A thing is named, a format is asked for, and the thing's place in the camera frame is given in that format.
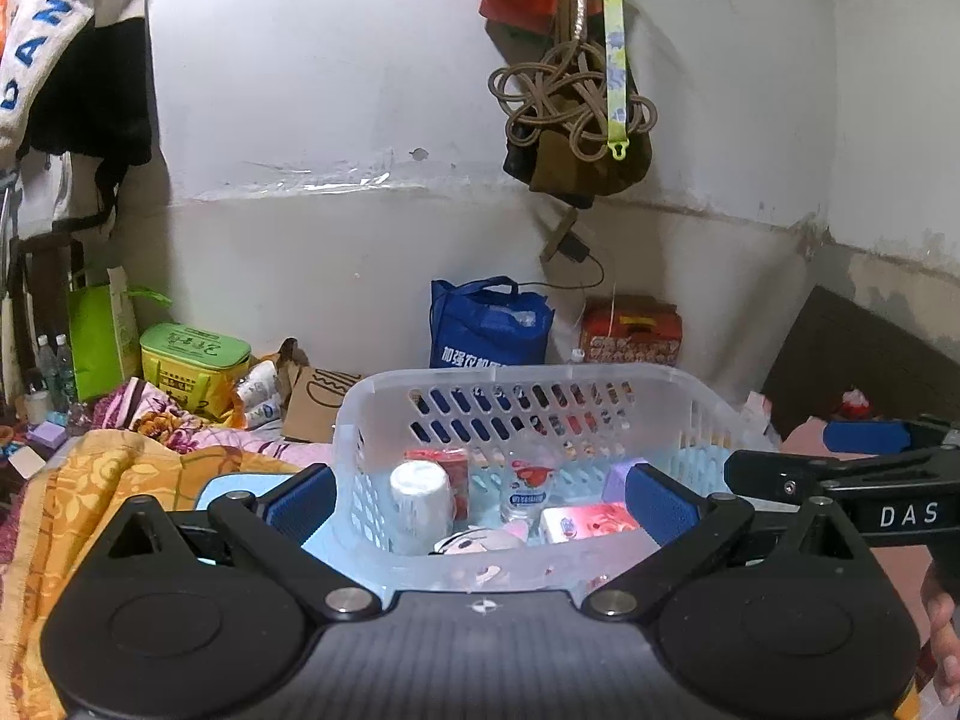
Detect yellow-green lanyard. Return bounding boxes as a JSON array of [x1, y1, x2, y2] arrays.
[[598, 0, 631, 160]]

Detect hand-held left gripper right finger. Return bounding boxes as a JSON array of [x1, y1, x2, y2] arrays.
[[576, 463, 893, 620]]

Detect white jacket blue letters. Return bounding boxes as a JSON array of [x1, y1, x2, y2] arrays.
[[0, 0, 147, 166]]

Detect small white drink bottle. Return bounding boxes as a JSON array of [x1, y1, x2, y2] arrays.
[[499, 457, 560, 533]]

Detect black garment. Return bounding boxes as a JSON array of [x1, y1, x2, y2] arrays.
[[22, 15, 155, 166]]

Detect floral blanket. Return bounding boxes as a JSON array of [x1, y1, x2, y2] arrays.
[[90, 377, 248, 458]]

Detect dark headboard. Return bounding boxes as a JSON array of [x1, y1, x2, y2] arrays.
[[761, 285, 960, 436]]

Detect green storage box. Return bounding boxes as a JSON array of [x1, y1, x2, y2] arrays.
[[139, 322, 252, 417]]

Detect green paper bag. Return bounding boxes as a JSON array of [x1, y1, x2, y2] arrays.
[[66, 266, 173, 402]]

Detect pink tissue pack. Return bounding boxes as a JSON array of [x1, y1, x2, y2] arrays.
[[540, 502, 646, 545]]

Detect brown cardboard box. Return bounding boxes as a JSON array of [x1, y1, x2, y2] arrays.
[[279, 337, 368, 443]]

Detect red gift box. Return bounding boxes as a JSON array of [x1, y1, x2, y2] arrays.
[[581, 296, 683, 368]]

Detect white paper cup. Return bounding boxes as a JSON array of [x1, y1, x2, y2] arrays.
[[388, 460, 456, 557]]

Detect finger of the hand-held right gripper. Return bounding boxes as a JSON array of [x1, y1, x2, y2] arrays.
[[724, 448, 833, 505], [823, 414, 960, 458]]

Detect olive hanging bag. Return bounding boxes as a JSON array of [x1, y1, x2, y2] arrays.
[[502, 52, 653, 209]]

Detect orange patterned blanket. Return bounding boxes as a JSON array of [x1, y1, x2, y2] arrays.
[[0, 431, 301, 720]]

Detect white tote bag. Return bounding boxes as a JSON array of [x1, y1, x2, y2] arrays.
[[15, 150, 113, 230]]

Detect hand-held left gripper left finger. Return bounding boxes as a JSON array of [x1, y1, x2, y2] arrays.
[[71, 463, 383, 622]]

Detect dark wooden rack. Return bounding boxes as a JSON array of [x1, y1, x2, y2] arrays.
[[11, 232, 83, 391]]

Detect black wall charger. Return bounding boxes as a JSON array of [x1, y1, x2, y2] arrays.
[[540, 210, 605, 290]]

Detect person's right hand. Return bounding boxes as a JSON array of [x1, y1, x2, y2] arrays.
[[921, 561, 960, 706]]

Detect white tissue paper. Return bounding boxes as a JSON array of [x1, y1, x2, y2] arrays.
[[742, 390, 777, 436]]

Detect clear plastic basket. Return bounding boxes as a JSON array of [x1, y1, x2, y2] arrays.
[[332, 364, 758, 593]]

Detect pink cushion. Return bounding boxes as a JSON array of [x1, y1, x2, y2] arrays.
[[780, 416, 931, 616]]

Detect blue shopping bag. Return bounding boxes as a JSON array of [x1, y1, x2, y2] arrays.
[[429, 277, 556, 370]]

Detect grey plush toy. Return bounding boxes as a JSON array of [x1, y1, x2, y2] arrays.
[[429, 523, 530, 586]]

